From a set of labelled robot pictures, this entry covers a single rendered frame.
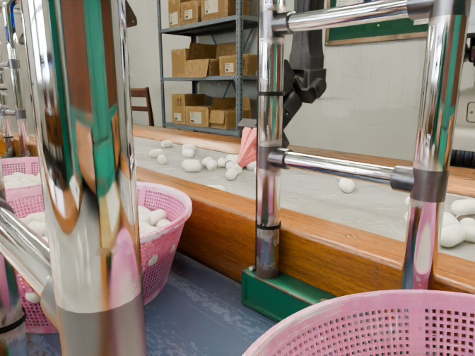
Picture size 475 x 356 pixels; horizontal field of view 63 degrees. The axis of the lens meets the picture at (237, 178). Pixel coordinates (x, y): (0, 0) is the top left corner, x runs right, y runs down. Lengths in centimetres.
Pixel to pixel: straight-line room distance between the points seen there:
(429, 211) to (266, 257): 17
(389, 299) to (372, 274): 7
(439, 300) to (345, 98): 272
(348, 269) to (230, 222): 16
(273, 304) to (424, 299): 16
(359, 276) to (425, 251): 8
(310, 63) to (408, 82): 195
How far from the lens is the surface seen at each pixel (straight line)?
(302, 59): 87
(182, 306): 44
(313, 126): 314
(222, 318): 42
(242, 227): 45
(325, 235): 39
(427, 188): 29
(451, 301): 31
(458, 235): 47
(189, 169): 76
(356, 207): 57
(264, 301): 42
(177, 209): 51
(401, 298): 30
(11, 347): 28
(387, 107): 283
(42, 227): 52
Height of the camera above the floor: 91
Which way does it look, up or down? 13 degrees down
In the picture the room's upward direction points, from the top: straight up
